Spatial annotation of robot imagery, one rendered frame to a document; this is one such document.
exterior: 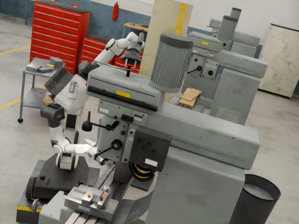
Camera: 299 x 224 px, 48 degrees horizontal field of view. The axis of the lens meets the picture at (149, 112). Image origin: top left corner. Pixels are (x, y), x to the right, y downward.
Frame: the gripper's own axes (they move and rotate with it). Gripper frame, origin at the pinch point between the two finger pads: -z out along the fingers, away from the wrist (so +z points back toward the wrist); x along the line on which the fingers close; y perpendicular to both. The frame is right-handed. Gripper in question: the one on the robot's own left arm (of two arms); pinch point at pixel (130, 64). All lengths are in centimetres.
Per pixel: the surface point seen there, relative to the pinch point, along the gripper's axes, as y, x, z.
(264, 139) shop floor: -365, -277, 239
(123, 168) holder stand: -87, -11, -28
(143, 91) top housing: 2.0, -11.2, -21.9
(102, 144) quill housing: -41, 7, -38
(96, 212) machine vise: -73, 2, -73
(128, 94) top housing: -2.5, -2.8, -22.3
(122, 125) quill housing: -23.8, -2.9, -31.1
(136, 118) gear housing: -14.7, -11.1, -30.5
